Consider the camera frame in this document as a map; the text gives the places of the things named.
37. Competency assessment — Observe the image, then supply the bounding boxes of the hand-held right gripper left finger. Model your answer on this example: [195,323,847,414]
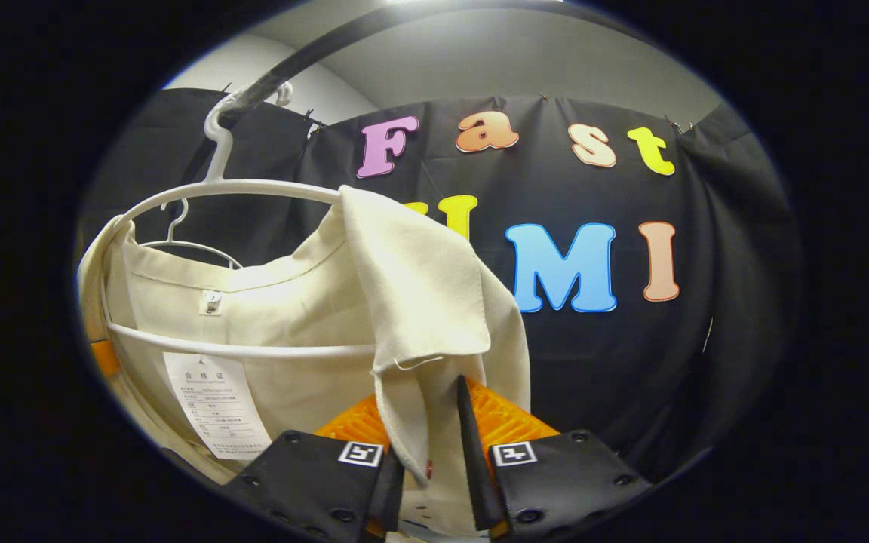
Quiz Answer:
[220,392,407,543]

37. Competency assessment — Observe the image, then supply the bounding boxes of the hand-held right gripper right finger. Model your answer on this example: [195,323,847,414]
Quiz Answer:
[456,375,654,540]

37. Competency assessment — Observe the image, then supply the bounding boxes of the cream button shirt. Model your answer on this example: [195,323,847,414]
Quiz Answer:
[76,185,533,540]

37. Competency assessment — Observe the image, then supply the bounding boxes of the white plastic hanger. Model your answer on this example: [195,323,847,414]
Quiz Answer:
[139,198,244,270]
[99,81,379,361]

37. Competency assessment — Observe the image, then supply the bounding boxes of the black clothes rack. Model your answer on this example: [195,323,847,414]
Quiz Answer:
[220,0,631,125]

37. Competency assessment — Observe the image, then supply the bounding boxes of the black backdrop cloth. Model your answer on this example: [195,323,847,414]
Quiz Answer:
[76,87,801,483]

